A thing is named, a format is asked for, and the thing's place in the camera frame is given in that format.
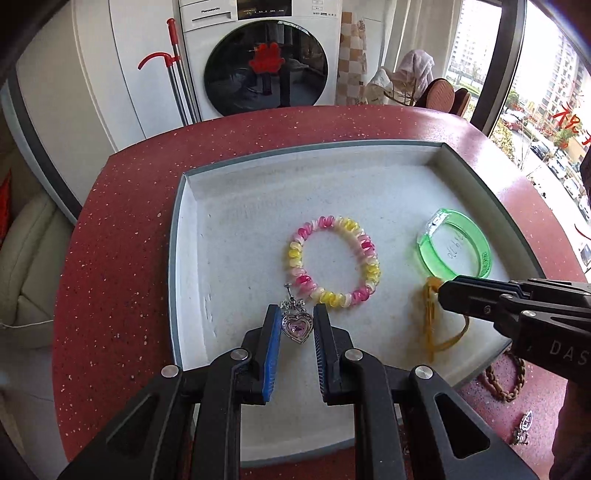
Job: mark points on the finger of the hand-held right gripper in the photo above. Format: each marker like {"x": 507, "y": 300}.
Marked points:
{"x": 475, "y": 300}
{"x": 554, "y": 288}

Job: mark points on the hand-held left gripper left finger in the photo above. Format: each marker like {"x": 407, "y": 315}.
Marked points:
{"x": 274, "y": 355}

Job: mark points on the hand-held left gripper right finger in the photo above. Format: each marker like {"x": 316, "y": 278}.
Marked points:
{"x": 323, "y": 355}

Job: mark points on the silver heart pendant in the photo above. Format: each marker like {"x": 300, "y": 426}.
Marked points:
{"x": 298, "y": 327}

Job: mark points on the white shallow tray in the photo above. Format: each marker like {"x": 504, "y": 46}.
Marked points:
{"x": 240, "y": 230}

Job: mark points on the person's right forearm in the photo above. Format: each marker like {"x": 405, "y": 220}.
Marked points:
{"x": 577, "y": 438}

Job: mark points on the green translucent bangle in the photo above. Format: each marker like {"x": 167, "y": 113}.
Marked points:
{"x": 427, "y": 251}

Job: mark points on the red window sticker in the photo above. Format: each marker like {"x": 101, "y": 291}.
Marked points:
{"x": 568, "y": 120}

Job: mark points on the brown round chair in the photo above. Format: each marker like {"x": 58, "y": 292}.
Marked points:
{"x": 463, "y": 104}
{"x": 438, "y": 94}

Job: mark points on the pink towel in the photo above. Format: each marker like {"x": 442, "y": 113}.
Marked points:
{"x": 418, "y": 64}

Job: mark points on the beige sofa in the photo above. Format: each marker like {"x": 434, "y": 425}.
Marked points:
{"x": 27, "y": 258}

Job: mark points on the checkered cloth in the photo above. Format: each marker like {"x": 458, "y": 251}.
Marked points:
{"x": 351, "y": 60}

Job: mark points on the white curtain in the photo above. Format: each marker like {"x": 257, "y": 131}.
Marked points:
{"x": 415, "y": 23}

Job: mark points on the red cushion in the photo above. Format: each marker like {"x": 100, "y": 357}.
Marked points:
{"x": 5, "y": 207}

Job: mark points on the white washing machine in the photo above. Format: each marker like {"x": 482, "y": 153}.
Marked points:
{"x": 207, "y": 27}

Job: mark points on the white cabinet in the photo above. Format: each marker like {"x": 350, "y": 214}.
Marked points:
{"x": 134, "y": 37}

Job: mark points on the dark window frame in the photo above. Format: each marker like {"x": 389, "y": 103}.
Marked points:
{"x": 501, "y": 60}

